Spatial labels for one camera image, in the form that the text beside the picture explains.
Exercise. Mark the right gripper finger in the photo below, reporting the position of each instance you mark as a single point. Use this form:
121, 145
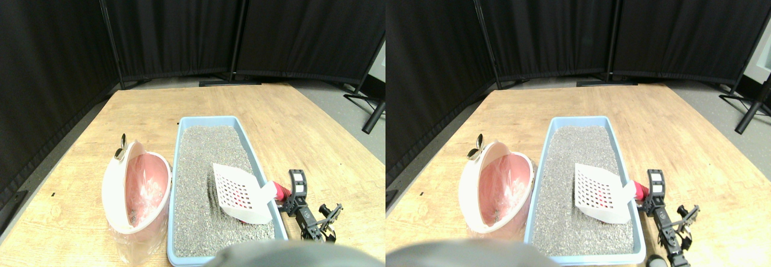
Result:
298, 185
656, 185

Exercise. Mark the red lump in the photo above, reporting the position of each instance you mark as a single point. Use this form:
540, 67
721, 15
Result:
242, 221
606, 220

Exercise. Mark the blue litter tray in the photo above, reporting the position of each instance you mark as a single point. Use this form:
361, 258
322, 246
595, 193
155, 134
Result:
566, 158
199, 158

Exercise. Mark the thick black stand pole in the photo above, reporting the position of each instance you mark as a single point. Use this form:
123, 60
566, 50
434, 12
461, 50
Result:
753, 107
373, 117

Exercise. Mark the black curtain stand foot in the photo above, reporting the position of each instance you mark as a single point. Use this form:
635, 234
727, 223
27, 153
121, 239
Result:
605, 82
229, 82

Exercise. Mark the white shelf unit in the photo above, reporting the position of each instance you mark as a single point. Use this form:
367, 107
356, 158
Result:
379, 59
760, 59

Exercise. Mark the black curtain stand pole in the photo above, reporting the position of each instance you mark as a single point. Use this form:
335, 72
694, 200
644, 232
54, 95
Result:
483, 38
241, 32
615, 32
108, 38

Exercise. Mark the white bin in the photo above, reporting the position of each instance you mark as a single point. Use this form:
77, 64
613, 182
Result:
470, 188
114, 188

